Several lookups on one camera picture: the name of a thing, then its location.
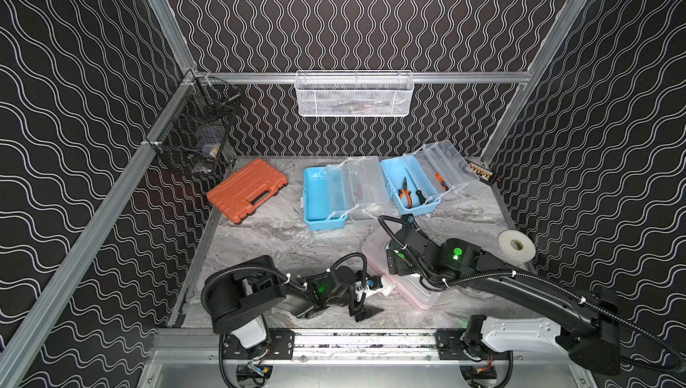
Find pink toolbox with clear lid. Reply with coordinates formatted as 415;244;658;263
360;224;457;311

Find blue toolbox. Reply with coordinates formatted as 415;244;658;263
302;156;396;231
381;141;478;216

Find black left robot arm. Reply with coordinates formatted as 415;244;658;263
200;252;393;350

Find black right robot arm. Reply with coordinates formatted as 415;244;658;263
378;215;685;375

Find orange screwdriver in tray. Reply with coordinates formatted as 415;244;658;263
435;172;449;191

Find white tape roll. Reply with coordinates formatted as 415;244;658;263
498;230;536;264

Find screwdriver bit holder box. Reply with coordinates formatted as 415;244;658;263
467;161;498;185

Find red plastic tool case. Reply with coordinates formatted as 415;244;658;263
207;159;289;225

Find black handled screwdriver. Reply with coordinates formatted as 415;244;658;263
416;190;426;205

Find orange handled pliers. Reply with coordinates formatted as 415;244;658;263
398;176;414;209

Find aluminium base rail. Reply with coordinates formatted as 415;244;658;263
221;328;507;365

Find white wire mesh basket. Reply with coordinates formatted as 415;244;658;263
294;70;414;118

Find black wire basket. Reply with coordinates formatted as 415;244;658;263
152;75;244;176

